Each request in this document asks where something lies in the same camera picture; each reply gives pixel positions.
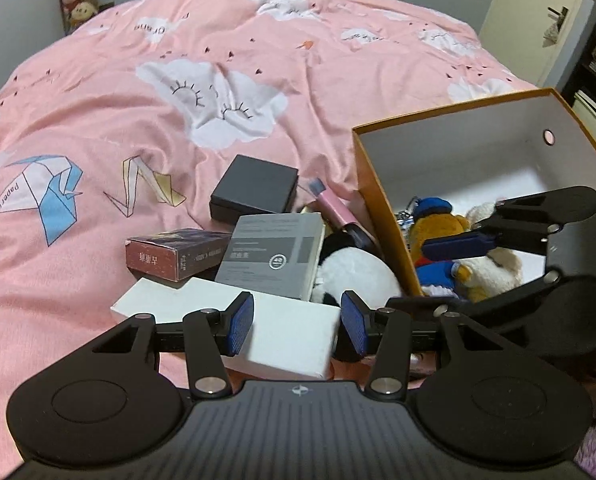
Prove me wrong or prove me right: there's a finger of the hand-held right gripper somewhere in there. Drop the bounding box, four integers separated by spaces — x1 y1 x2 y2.
387 269 563 333
422 186 596 262

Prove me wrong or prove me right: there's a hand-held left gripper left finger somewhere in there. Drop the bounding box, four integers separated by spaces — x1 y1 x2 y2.
92 291 256 401

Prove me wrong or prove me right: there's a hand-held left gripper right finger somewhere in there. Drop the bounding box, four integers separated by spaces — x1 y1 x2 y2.
340 290 511 401

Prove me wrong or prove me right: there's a white box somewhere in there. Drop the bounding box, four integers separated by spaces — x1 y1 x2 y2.
110 276 341 381

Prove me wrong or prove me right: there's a grey box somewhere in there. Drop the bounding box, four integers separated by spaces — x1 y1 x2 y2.
214 212 326 302

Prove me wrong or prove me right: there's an orange cardboard box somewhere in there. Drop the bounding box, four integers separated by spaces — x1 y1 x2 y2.
353 87 596 301

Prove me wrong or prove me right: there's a plush toy with blue hat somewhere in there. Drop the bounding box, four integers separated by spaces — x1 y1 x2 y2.
407 196 474 302

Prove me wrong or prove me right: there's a white plush bear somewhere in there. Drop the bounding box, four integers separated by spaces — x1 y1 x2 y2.
453 202 524 303

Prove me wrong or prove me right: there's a panda plush toy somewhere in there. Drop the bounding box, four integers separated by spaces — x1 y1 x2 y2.
310 230 403 311

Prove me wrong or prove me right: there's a dark red card box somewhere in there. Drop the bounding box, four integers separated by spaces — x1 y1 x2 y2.
125 228 233 282

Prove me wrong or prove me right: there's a black square box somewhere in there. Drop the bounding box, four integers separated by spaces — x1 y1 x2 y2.
209 154 299 222

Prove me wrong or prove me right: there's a pink printed blanket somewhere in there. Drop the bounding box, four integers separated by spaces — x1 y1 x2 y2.
0 0 546 478

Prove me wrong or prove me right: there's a cream door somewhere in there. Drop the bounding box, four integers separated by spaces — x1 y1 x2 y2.
478 0 594 91

